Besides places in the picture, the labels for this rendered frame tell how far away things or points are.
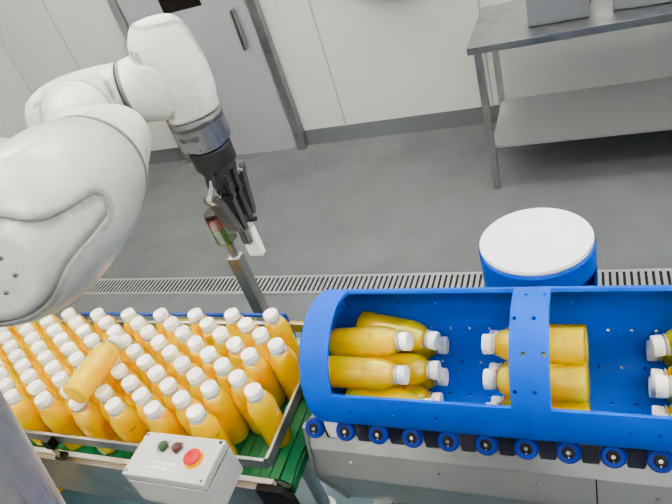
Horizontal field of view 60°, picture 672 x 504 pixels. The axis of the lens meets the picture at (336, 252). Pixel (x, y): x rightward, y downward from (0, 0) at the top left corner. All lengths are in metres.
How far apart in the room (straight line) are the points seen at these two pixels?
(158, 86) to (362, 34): 3.55
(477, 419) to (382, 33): 3.56
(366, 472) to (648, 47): 3.49
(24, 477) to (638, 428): 0.87
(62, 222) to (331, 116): 4.42
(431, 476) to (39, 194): 1.08
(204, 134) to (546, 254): 0.90
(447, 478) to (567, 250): 0.61
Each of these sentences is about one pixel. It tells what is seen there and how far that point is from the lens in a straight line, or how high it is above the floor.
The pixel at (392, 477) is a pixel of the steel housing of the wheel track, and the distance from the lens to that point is 1.36.
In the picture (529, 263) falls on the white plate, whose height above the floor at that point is 1.04.
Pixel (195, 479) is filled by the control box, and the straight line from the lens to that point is 1.21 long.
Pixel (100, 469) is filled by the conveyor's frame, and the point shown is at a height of 0.88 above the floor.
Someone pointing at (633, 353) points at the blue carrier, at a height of 1.01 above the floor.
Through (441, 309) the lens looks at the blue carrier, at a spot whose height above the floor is 1.10.
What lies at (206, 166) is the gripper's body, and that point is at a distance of 1.00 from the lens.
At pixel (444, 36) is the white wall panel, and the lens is 4.30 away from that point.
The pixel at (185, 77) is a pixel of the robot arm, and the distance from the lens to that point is 0.93.
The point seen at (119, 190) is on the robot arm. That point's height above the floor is 1.82.
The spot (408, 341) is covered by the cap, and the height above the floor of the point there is 1.14.
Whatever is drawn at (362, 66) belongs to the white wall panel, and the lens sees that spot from 4.51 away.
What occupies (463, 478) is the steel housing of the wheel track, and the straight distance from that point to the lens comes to 1.31.
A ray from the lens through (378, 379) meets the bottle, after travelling 1.18.
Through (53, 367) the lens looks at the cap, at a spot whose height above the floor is 1.08.
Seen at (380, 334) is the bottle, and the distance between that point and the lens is 1.20.
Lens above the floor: 1.98
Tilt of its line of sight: 34 degrees down
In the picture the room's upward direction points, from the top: 20 degrees counter-clockwise
